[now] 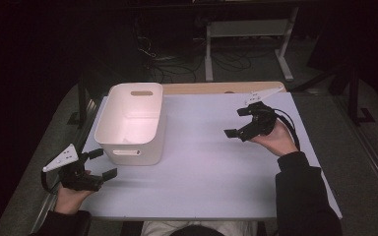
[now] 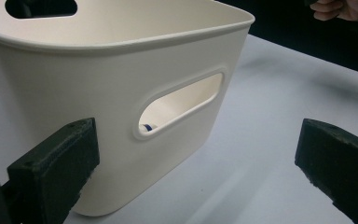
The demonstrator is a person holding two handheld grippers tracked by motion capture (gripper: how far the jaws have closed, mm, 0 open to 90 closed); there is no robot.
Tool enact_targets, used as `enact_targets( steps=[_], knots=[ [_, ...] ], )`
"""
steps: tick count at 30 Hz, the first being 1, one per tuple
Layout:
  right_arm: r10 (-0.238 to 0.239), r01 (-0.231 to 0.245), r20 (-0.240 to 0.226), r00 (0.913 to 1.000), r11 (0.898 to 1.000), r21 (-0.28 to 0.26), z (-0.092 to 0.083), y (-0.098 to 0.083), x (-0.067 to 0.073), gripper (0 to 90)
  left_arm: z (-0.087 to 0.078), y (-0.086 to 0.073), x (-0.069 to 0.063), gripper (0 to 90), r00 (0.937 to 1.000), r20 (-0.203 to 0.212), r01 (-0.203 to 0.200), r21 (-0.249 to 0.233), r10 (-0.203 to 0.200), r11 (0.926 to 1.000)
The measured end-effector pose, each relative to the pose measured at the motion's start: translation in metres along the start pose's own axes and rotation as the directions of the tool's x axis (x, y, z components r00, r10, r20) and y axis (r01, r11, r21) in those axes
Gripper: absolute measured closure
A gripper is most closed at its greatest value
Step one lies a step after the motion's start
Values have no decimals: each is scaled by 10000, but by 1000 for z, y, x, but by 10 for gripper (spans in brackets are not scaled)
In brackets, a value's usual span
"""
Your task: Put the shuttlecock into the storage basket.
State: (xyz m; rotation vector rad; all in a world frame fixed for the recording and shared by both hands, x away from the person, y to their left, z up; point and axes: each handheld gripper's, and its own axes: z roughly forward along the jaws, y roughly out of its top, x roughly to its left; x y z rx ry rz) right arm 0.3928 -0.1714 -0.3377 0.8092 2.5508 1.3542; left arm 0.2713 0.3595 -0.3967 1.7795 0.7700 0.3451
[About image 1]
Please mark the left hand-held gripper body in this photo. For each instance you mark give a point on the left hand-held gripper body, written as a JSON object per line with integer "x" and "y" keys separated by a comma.
{"x": 78, "y": 178}

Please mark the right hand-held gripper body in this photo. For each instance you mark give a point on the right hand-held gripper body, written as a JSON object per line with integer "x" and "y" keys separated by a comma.
{"x": 261, "y": 123}

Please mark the white plastic storage bin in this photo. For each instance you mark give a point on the white plastic storage bin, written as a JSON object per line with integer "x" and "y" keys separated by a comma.
{"x": 129, "y": 131}

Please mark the person's left hand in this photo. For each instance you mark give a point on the person's left hand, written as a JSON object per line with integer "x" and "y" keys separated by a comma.
{"x": 69, "y": 200}

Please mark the person's right hand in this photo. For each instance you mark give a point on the person's right hand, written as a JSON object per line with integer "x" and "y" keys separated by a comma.
{"x": 280, "y": 141}

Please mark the black metal stand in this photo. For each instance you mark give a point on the black metal stand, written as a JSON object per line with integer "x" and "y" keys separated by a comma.
{"x": 82, "y": 101}
{"x": 354, "y": 98}

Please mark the person's head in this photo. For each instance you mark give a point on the person's head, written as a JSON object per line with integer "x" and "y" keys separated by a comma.
{"x": 195, "y": 231}

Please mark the white metal desk frame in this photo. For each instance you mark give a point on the white metal desk frame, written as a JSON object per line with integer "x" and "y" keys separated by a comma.
{"x": 242, "y": 29}

